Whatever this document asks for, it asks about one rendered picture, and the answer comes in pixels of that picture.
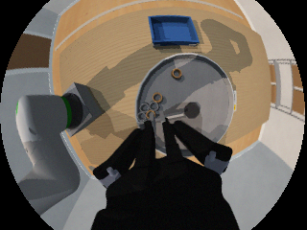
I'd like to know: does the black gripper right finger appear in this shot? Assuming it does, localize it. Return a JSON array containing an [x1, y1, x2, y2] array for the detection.
[[159, 110, 233, 187]]

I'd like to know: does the blue plastic crate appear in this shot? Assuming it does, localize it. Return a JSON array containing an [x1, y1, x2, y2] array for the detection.
[[148, 15, 200, 47]]

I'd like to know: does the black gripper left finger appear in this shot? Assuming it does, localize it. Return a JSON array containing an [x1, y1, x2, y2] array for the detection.
[[93, 112, 156, 191]]

